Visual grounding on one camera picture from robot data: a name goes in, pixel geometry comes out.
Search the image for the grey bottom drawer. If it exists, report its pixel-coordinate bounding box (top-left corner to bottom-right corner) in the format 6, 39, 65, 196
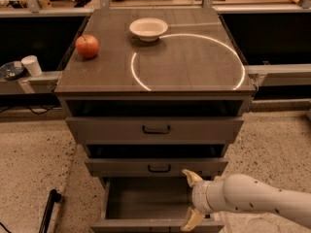
91, 177, 224, 233

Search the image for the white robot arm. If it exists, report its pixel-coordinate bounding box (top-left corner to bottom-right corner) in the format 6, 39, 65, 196
181, 169, 311, 231

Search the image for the grey drawer cabinet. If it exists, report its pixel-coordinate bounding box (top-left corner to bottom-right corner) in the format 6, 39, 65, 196
53, 7, 258, 233

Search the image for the red apple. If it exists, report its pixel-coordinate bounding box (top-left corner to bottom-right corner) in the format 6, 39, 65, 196
75, 35, 99, 58

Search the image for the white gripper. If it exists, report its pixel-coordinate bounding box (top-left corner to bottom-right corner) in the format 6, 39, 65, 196
181, 169, 225, 232

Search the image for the grey middle drawer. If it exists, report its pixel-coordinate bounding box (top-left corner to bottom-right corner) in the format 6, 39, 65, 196
85, 158, 227, 178

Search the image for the dark blue plate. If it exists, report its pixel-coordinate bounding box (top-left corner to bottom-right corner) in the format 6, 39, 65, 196
0, 61, 25, 81

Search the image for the black bar on floor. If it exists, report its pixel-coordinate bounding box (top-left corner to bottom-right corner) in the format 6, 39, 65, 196
39, 189, 62, 233

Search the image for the white paper cup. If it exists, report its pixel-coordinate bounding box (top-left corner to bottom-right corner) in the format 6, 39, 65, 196
21, 55, 42, 77

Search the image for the white paper bowl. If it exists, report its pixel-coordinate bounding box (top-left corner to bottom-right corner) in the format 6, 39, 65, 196
129, 17, 168, 42

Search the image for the grey drawer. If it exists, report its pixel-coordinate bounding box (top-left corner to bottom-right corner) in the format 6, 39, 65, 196
85, 158, 227, 178
66, 116, 243, 145
91, 177, 224, 233

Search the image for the grey metal rail shelf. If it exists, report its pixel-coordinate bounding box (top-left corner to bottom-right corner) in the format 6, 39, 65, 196
0, 71, 62, 95

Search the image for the black cable under shelf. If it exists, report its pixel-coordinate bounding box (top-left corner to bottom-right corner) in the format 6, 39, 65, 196
0, 104, 61, 116

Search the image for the grey top drawer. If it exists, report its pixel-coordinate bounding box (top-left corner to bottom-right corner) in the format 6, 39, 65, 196
66, 116, 243, 145

